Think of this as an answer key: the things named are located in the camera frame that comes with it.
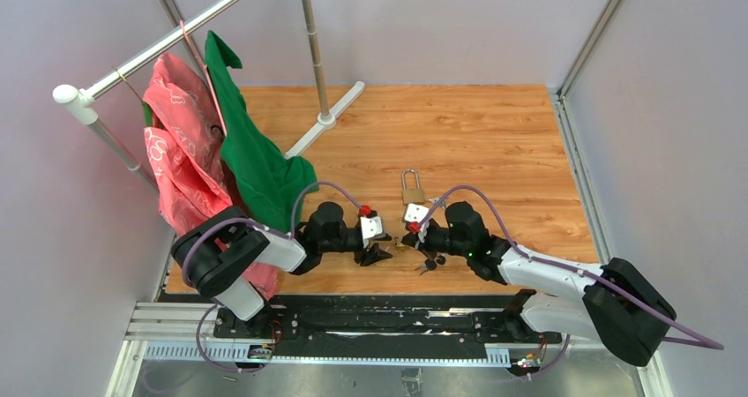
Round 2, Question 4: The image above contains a pink patterned garment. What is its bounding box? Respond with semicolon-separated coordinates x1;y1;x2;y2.
142;52;280;302

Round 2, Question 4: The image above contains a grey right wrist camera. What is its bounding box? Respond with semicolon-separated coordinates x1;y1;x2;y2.
402;203;430;234

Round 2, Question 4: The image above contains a green garment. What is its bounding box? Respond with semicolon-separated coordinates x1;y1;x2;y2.
204;30;318;233

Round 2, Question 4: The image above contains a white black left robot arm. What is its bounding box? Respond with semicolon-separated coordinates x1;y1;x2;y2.
170;201;392;338

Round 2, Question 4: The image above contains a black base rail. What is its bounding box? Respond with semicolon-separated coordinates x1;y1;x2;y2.
125;293;655;378

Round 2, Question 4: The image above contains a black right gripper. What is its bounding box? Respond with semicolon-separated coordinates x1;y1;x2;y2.
402;221;472;260

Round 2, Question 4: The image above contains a white metal clothes rack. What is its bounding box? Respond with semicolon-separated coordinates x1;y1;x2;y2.
52;0;366;191

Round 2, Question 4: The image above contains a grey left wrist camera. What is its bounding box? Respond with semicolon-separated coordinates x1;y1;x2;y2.
359;215;386;248

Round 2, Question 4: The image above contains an aluminium frame post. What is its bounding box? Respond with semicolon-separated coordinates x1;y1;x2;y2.
549;0;673;397

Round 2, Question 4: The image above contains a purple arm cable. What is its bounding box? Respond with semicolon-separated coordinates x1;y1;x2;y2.
181;181;373;290
408;184;726;352

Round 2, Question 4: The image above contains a black-headed key bunch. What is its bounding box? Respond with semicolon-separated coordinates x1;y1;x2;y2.
415;255;446;275

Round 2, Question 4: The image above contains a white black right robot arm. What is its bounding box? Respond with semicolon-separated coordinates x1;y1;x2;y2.
402;202;677;367

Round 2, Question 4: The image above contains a large brass padlock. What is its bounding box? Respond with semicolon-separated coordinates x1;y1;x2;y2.
401;169;426;206

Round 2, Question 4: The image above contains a small brass padlock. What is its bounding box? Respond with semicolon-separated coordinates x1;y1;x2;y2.
393;237;408;252

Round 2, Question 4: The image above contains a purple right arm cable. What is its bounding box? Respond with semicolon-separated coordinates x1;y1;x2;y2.
408;184;726;352

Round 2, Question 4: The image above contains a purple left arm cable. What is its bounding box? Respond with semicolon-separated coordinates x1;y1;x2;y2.
181;181;373;290

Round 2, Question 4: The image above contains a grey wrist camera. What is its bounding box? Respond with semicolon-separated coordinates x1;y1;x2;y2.
402;203;430;234
359;215;386;248

